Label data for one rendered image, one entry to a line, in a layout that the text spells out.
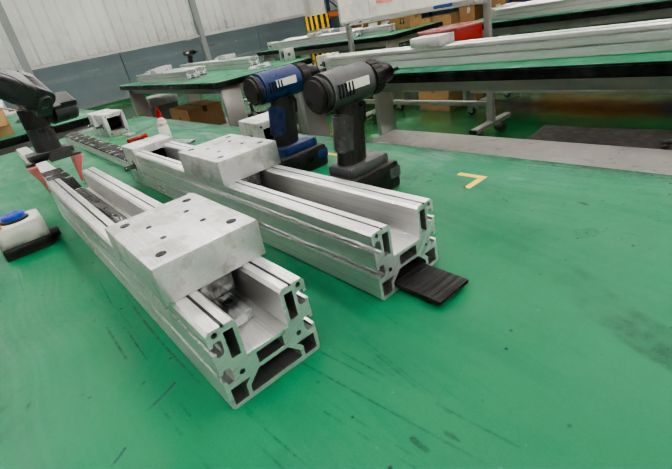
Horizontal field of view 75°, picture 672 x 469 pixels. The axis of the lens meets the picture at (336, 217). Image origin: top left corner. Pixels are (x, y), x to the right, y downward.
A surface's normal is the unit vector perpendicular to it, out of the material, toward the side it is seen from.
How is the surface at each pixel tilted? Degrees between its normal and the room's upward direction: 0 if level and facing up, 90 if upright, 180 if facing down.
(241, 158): 90
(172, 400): 0
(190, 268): 90
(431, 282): 0
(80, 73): 90
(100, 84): 90
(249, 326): 0
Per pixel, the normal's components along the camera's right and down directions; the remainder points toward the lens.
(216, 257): 0.65, 0.21
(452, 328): -0.18, -0.89
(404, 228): -0.74, 0.40
